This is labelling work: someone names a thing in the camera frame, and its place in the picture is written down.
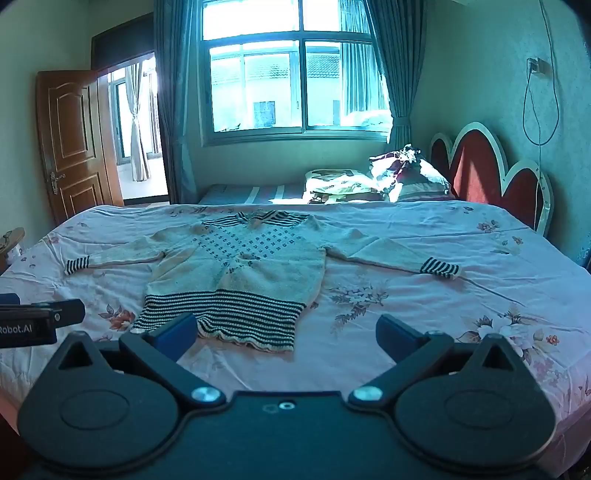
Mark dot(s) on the striped blue mattress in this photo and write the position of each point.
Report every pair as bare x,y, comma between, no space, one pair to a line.
244,194

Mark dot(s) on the teal curtain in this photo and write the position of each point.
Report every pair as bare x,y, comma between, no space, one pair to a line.
399,83
173,101

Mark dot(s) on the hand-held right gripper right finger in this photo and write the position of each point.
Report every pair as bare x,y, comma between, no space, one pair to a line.
392,334

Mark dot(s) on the wall socket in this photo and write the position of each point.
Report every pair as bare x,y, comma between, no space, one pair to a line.
539,66

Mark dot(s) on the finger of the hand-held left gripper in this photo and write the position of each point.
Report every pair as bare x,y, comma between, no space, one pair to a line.
9,298
69,311

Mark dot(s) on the sliding glass window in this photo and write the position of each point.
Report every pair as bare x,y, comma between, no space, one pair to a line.
295,69

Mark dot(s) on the brown wooden door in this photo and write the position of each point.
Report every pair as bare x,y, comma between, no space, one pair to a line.
74,143

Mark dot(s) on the red scalloped headboard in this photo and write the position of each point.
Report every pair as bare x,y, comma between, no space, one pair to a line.
480,166

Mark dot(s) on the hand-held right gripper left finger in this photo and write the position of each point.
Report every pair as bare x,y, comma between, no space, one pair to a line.
178,334

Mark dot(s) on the cream striped knit sweater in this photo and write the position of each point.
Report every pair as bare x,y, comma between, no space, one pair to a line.
258,263

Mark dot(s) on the white doorway curtain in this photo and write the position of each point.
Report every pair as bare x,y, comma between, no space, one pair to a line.
138,129

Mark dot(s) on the wooden furniture piece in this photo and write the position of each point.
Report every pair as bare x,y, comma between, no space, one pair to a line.
11,242

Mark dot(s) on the floral pink bed sheet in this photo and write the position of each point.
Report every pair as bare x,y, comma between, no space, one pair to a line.
415,300

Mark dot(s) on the patterned red white pillow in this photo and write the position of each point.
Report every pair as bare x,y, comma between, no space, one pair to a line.
420,177

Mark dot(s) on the folded printed quilt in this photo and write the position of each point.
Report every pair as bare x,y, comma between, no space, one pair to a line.
341,182

